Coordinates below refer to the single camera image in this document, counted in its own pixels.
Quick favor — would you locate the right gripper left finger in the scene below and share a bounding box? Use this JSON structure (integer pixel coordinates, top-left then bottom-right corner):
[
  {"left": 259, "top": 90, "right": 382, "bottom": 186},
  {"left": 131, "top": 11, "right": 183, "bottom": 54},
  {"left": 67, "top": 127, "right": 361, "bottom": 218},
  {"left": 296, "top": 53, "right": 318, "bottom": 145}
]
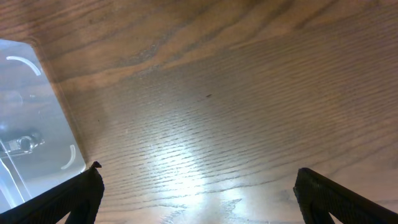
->
[{"left": 1, "top": 161, "right": 104, "bottom": 224}]

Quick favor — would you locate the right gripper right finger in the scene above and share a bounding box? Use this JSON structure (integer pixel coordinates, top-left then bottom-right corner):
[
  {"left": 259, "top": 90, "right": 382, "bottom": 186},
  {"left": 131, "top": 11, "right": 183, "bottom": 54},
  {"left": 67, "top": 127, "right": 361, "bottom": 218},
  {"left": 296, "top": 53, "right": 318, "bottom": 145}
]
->
[{"left": 294, "top": 167, "right": 397, "bottom": 224}]

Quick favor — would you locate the silver offset wrench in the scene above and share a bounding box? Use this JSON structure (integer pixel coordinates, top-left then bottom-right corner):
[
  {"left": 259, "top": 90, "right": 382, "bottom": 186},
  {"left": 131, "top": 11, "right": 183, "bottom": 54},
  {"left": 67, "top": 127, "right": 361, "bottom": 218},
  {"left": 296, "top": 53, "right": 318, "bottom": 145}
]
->
[{"left": 1, "top": 131, "right": 45, "bottom": 157}]

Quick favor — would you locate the clear plastic container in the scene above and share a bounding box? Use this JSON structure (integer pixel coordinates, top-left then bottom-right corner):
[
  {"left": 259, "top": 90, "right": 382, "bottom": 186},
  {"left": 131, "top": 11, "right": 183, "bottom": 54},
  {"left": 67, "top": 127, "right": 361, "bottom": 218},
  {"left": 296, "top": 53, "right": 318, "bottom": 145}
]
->
[{"left": 1, "top": 40, "right": 86, "bottom": 212}]

